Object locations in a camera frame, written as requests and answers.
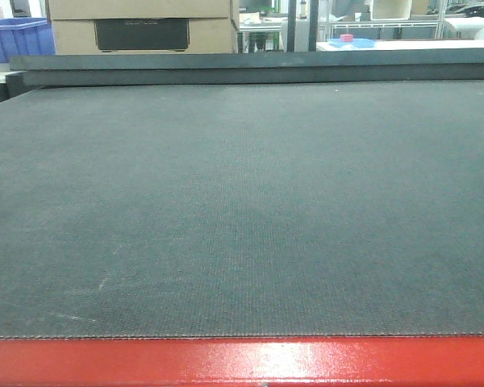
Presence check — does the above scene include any dark conveyor belt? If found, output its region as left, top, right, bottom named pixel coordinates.
left=0, top=81, right=484, bottom=338

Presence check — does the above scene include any small red block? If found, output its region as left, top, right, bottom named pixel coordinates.
left=340, top=34, right=353, bottom=43

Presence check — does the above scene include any blue plastic bin background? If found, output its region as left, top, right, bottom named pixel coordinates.
left=0, top=18, right=56, bottom=64

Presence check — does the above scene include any flat blue tray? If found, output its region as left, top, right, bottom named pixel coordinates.
left=328, top=38, right=376, bottom=50

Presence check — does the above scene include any white table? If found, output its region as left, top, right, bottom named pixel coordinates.
left=316, top=40, right=484, bottom=52

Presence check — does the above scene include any large cardboard box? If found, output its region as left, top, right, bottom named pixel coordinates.
left=46, top=0, right=239, bottom=55

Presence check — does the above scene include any black vertical post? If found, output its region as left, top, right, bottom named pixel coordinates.
left=286, top=0, right=297, bottom=52

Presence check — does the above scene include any black conveyor rear rail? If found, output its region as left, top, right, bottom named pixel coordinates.
left=0, top=48, right=484, bottom=102

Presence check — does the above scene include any red conveyor frame edge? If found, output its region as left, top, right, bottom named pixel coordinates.
left=0, top=336, right=484, bottom=386

